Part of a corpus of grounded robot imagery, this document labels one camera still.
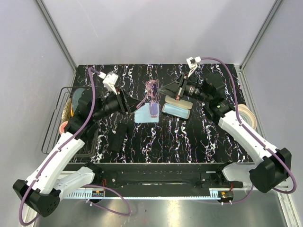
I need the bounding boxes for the blue ceramic plate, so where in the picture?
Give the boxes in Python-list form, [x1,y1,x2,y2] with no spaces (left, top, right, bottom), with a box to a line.
[71,87,85,112]

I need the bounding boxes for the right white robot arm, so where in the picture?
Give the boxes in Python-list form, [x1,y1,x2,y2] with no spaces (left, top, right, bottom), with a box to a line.
[159,73,292,193]

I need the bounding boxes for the black glasses case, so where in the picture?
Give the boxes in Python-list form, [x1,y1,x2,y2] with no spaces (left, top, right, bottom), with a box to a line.
[109,123,128,153]

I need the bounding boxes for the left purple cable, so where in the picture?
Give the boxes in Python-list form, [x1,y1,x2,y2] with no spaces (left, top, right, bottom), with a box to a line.
[18,67,132,226]

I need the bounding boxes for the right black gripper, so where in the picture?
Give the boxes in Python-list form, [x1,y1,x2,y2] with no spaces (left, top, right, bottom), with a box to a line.
[157,72,211,103]

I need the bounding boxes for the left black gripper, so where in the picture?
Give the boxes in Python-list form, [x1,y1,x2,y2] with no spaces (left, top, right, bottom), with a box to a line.
[93,86,145,121]

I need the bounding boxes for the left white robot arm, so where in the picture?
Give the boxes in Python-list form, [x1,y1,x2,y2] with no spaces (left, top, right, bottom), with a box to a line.
[13,88,140,217]

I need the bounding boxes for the black wire dish rack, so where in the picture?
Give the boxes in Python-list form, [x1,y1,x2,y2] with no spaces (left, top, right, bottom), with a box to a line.
[41,86,98,158]

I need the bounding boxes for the dark green glasses case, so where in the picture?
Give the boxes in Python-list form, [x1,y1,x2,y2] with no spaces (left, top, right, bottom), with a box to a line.
[162,96,193,120]

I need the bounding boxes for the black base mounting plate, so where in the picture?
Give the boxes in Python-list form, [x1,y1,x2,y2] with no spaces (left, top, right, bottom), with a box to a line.
[71,163,244,192]

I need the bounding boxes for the red thin sunglasses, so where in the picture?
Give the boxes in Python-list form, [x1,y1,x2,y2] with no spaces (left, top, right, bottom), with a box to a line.
[136,79,160,118]

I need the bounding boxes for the woven beige plate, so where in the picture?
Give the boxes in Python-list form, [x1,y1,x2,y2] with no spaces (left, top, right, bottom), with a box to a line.
[61,98,71,123]

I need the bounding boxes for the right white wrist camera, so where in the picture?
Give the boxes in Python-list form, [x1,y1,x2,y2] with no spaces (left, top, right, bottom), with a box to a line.
[186,56,201,78]

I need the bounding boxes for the pink patterned cup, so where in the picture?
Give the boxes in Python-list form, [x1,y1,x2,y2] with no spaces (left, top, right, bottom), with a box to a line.
[59,121,68,135]

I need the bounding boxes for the light blue cloth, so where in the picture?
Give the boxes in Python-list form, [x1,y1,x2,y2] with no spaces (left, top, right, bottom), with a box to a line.
[162,104,190,119]
[134,103,160,123]

